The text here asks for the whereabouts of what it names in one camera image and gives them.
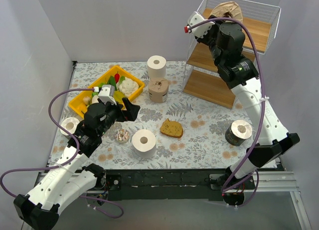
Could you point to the brown roll with label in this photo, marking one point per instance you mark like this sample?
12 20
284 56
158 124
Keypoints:
158 90

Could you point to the white wire wooden shelf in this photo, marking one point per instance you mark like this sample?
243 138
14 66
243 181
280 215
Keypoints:
201 79

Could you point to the white paper roll left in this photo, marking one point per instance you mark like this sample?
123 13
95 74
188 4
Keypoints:
70 124

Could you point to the white paper towel roll front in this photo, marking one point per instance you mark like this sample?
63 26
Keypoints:
144 143

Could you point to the white paper towel roll back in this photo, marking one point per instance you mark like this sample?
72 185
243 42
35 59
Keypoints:
156 67

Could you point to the yellow green pepper toy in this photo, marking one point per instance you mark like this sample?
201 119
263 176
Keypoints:
118 96

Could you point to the red chili pepper toy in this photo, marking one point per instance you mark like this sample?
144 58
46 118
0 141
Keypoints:
117 77

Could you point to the dark wrapped paper roll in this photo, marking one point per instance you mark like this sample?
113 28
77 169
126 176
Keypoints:
238 132

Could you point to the white paper towel roll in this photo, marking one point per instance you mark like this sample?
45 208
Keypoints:
144 143
156 67

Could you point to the cat shaped bread slice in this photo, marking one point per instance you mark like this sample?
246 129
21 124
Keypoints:
172 129

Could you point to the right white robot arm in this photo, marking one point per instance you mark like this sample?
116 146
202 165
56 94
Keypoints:
272 139

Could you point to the yellow plastic bin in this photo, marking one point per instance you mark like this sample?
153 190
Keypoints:
77 105

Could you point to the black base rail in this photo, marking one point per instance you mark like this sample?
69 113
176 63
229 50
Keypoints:
159 184

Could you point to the floral table mat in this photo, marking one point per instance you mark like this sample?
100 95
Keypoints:
202 146

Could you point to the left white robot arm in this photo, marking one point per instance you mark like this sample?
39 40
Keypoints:
40 207

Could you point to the green leafy vegetable toy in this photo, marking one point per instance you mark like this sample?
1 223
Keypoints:
109 81

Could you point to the white cauliflower toy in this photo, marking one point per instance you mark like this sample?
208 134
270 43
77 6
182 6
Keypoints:
127 86

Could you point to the white garlic toy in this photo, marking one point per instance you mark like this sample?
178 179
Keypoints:
87 100

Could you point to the brown roll with drawing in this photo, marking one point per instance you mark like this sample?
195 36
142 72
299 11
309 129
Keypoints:
228 9

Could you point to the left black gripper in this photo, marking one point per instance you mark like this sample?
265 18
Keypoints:
123 111

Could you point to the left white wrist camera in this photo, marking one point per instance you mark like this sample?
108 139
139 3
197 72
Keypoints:
105 94

